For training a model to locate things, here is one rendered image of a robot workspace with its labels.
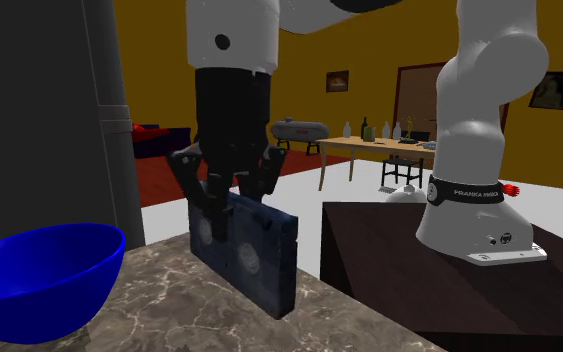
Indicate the dark blue flat box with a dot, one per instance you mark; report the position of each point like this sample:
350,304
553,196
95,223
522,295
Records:
261,253

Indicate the dark brown robot stand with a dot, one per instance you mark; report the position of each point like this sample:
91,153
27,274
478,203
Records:
408,282

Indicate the wooden dining table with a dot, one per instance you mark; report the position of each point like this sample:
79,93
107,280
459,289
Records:
359,144

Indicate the dark sofa with red cushion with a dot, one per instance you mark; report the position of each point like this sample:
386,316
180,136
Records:
156,139

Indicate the brown door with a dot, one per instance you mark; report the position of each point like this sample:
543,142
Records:
417,97

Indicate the blue bowl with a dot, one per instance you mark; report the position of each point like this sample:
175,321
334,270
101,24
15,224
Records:
42,282

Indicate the dark grey refrigerator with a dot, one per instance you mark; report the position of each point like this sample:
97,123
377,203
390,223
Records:
37,122

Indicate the white rounded floor object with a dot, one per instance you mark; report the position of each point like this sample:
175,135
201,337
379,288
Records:
406,195

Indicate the large dark wall picture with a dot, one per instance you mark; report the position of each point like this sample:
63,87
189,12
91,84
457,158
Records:
558,91

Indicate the black chair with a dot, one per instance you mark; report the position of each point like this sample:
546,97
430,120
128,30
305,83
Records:
402,168

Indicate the small dark wall picture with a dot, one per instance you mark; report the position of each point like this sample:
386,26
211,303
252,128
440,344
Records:
337,81

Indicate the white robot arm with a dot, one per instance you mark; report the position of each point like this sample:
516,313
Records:
466,136

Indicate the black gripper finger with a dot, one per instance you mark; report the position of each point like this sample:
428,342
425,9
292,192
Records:
186,168
272,168

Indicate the grey barbecue grill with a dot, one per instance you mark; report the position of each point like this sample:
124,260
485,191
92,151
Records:
300,130

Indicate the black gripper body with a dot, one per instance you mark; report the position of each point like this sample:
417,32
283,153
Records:
232,112

